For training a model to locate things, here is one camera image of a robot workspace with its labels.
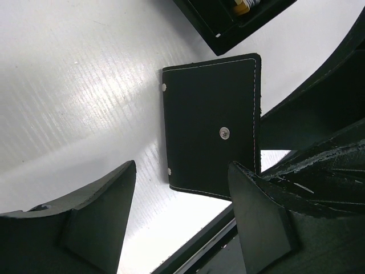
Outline black plastic card tray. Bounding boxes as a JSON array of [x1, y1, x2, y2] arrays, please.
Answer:
[[175, 1, 295, 56]]

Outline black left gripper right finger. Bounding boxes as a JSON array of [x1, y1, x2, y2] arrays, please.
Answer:
[[228, 162, 364, 273]]

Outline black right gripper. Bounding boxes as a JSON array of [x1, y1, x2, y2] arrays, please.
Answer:
[[261, 14, 364, 215]]

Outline black leather card holder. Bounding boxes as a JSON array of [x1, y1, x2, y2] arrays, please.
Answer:
[[162, 53, 261, 200]]

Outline white cards in tray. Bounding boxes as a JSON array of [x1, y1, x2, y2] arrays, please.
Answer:
[[233, 0, 261, 16]]

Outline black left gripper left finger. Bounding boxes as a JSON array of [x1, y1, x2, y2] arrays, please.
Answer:
[[1, 160, 136, 273]]

